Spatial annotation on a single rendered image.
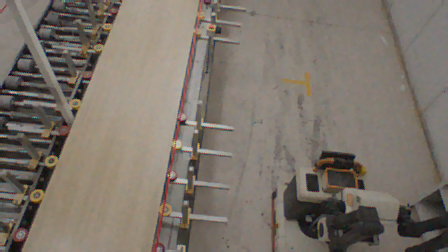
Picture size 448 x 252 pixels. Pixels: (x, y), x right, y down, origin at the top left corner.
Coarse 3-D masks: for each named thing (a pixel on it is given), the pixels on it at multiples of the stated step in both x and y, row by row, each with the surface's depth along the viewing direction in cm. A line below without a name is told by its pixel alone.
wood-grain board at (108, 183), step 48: (144, 0) 332; (192, 0) 340; (144, 48) 295; (96, 96) 260; (144, 96) 265; (96, 144) 237; (144, 144) 241; (48, 192) 214; (96, 192) 217; (144, 192) 221; (48, 240) 198; (96, 240) 201; (144, 240) 204
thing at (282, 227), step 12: (276, 192) 303; (276, 204) 298; (276, 216) 293; (276, 228) 286; (288, 228) 281; (300, 228) 282; (276, 240) 283; (288, 240) 276; (300, 240) 277; (312, 240) 278
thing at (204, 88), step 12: (204, 60) 323; (204, 72) 313; (204, 84) 305; (204, 96) 297; (204, 108) 290; (204, 120) 283; (192, 144) 268; (192, 204) 241; (180, 228) 230; (180, 240) 226
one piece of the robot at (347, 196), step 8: (344, 192) 201; (352, 192) 200; (384, 192) 203; (344, 200) 199; (352, 200) 197; (344, 208) 196; (352, 208) 196; (320, 224) 240; (320, 232) 238; (320, 240) 237; (328, 240) 229
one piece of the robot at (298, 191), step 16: (320, 160) 243; (336, 160) 239; (352, 160) 241; (304, 176) 251; (320, 176) 252; (288, 192) 278; (304, 192) 243; (320, 192) 245; (288, 208) 272; (304, 208) 262; (304, 224) 273
